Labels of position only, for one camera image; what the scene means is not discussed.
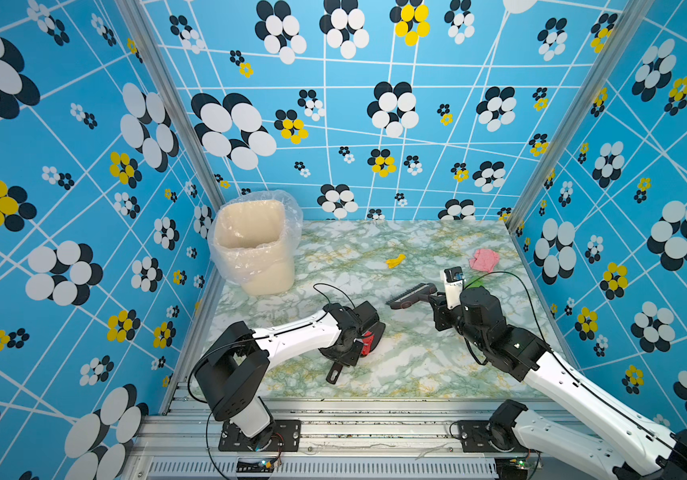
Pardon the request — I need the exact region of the cartoon face hand brush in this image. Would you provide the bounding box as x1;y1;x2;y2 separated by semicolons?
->
387;282;437;310

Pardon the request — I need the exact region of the black dustpan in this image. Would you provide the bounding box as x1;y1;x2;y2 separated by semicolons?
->
361;322;385;357

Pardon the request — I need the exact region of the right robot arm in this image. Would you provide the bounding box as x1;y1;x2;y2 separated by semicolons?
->
423;287;687;479

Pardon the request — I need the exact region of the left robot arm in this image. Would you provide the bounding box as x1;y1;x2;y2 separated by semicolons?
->
189;301;385;451

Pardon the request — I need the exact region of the red paper scrap by bin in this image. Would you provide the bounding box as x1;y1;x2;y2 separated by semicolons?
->
361;331;375;357

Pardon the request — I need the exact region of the green paper scrap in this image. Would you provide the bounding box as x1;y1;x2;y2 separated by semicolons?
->
465;276;485;288

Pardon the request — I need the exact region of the pink paper scrap right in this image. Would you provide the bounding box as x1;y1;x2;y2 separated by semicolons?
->
469;248;499;273

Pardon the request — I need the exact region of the yellow paper scrap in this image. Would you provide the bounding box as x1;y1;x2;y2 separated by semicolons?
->
385;254;407;269

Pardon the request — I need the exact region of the beige trash bin with liner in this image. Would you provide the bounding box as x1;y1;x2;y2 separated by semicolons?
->
208;190;304;296

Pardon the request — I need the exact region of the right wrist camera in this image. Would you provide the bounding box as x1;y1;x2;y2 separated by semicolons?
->
443;266;465;310

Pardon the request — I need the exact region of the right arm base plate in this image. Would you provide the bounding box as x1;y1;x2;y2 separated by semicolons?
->
451;420;529;455

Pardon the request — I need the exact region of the aluminium frame rail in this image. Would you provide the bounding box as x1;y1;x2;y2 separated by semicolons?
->
120;397;645;480

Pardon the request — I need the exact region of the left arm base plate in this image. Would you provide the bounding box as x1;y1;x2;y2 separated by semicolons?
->
218;419;302;453

